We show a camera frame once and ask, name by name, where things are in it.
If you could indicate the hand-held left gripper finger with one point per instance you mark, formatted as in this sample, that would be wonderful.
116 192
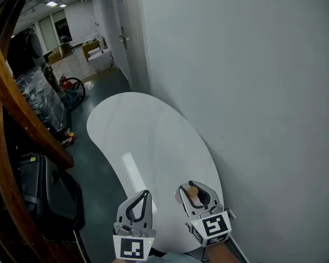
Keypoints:
148 212
126 205

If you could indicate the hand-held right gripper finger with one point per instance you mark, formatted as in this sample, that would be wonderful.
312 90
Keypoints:
209 194
181 199

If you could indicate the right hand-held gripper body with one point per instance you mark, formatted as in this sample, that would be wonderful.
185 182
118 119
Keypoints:
212 227

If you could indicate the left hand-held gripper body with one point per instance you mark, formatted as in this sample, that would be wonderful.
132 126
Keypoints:
131 246

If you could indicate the small bottle with cork cap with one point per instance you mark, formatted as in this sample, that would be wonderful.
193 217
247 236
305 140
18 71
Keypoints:
193 192

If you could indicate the person's right forearm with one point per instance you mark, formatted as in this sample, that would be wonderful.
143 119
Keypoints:
222 255

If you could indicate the white oval table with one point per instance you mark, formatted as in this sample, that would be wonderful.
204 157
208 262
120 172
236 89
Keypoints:
142 136

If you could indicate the black suitcase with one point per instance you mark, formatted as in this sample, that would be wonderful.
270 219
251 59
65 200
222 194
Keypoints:
46 190

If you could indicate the small clutter on floor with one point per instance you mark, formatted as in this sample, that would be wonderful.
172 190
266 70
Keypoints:
69 138

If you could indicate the plastic-wrapped stack of goods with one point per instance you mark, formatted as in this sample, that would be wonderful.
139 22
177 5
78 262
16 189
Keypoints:
41 100

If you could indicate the red fire extinguisher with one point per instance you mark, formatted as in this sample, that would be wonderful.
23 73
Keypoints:
65 83

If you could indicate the white box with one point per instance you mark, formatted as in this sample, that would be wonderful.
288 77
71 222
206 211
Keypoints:
100 59

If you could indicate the brown cardboard box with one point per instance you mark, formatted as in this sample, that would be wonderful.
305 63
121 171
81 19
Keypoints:
55 56

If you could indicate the white door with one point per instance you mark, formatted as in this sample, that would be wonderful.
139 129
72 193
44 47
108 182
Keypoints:
126 23

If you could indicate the square ceiling light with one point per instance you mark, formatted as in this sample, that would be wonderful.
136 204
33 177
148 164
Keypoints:
51 3
62 5

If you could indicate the curved wooden shelf frame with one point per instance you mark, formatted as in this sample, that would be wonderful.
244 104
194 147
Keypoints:
5 92

